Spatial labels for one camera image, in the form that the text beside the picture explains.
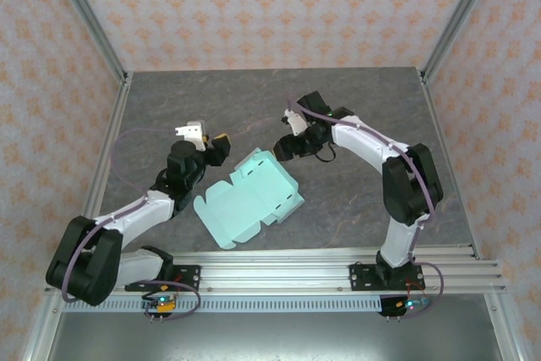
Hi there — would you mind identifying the light teal paper box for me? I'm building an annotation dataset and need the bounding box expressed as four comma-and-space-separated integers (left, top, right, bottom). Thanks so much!
193, 145, 305, 251

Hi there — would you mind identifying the grey metal sheet panel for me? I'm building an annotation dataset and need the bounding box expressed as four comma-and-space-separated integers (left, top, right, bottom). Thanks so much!
46, 312, 504, 361

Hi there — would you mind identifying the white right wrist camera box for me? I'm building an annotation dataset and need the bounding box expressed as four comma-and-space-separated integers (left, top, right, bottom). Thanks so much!
281, 108, 316, 137

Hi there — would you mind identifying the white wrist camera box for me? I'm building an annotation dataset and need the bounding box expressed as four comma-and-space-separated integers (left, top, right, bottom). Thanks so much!
174, 120, 207, 151
281, 108, 316, 137

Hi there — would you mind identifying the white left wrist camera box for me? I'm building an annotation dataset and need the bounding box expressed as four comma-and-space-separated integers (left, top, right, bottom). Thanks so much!
174, 120, 207, 151

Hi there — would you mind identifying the aluminium table side rail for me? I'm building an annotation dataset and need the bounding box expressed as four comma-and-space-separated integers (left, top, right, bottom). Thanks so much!
65, 71, 134, 261
418, 68, 483, 260

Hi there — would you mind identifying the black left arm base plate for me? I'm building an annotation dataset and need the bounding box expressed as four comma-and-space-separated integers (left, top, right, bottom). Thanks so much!
124, 265, 202, 293

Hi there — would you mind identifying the aluminium mounting rail beam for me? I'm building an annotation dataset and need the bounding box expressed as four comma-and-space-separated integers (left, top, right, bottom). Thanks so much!
44, 250, 506, 294

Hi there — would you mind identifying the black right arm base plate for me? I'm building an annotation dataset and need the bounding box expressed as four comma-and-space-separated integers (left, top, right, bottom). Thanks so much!
349, 263, 426, 293

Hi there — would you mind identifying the grey slotted cable duct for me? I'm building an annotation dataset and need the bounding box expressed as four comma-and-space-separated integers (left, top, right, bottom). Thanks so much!
62, 296, 384, 314

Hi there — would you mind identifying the aluminium frame post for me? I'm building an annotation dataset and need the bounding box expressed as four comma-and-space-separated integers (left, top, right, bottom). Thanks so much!
422, 0, 504, 79
46, 0, 128, 83

